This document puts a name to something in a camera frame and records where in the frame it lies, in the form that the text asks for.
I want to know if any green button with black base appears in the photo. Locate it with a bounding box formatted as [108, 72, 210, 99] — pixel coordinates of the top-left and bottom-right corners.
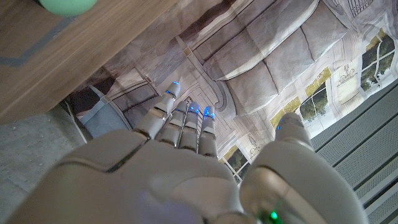
[37, 0, 99, 17]

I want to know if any printed living room backdrop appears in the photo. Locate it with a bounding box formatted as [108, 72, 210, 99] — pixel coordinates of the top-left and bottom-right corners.
[62, 0, 398, 186]

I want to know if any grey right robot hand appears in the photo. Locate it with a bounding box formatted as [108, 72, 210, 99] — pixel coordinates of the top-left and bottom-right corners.
[4, 81, 370, 224]

